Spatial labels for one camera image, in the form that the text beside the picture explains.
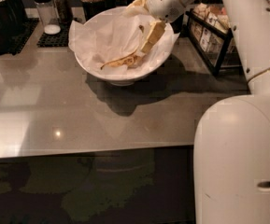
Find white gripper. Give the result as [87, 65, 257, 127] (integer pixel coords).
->
[123, 0, 180, 53]

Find yellow spotted banana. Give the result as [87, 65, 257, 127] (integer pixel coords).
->
[100, 24, 147, 71]

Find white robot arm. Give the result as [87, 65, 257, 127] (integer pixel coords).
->
[125, 0, 270, 224]

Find white ceramic bowl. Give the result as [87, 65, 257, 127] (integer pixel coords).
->
[73, 6, 177, 87]

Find white creamer packets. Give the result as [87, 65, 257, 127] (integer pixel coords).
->
[190, 3, 229, 53]

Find black rubber mat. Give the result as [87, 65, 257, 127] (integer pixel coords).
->
[36, 23, 70, 48]
[0, 18, 39, 55]

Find glass pepper shaker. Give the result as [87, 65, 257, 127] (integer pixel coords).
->
[54, 0, 73, 24]

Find glass salt shaker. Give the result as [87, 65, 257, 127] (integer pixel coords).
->
[34, 0, 61, 35]

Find black rubber mat left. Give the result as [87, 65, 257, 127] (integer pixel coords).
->
[0, 18, 39, 55]

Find black canister with packets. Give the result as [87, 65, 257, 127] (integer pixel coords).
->
[0, 0, 28, 35]

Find black wire condiment rack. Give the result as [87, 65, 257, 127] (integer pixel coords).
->
[185, 10, 242, 76]

